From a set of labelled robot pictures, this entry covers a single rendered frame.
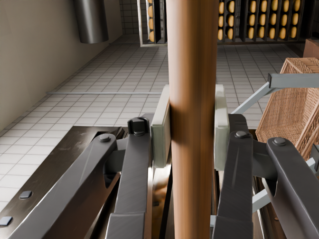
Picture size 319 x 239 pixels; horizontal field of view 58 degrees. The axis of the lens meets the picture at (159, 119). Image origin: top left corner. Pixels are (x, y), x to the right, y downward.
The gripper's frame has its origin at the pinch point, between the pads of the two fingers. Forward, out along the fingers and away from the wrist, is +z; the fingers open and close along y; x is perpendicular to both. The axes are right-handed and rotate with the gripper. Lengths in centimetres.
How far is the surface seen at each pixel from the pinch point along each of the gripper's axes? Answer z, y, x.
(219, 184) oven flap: 102, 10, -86
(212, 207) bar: 42, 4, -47
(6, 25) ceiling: 182, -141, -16
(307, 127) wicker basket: 93, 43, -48
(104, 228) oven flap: 68, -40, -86
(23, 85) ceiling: 184, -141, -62
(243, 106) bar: 84, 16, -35
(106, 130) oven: 150, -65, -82
